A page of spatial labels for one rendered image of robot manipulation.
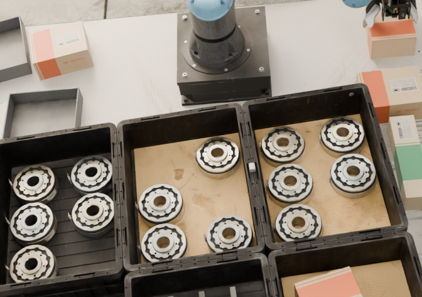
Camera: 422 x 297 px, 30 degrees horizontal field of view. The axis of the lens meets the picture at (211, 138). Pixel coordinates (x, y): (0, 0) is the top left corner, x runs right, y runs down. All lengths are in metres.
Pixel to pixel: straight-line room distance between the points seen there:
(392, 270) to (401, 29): 0.75
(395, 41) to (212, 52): 0.50
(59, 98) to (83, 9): 1.31
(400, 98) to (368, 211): 0.38
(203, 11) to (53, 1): 1.71
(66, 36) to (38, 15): 1.25
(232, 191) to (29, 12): 1.95
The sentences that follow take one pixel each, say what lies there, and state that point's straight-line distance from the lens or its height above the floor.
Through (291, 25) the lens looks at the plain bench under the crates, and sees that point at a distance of 2.33.
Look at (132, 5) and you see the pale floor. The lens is 3.48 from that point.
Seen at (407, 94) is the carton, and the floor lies 0.77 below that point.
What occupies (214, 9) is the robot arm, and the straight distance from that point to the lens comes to 1.96.
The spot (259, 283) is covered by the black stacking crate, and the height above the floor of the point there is 0.83.
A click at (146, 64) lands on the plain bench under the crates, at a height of 0.70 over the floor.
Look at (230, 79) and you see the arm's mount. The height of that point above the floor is 0.80.
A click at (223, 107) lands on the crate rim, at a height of 0.93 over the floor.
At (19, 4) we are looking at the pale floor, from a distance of 3.65.
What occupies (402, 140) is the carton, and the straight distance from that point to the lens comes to 2.01.
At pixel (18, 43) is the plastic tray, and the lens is 2.46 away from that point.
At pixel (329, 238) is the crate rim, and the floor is 0.93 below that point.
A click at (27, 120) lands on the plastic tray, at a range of 2.25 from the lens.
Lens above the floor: 2.39
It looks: 54 degrees down
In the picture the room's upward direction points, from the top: 11 degrees counter-clockwise
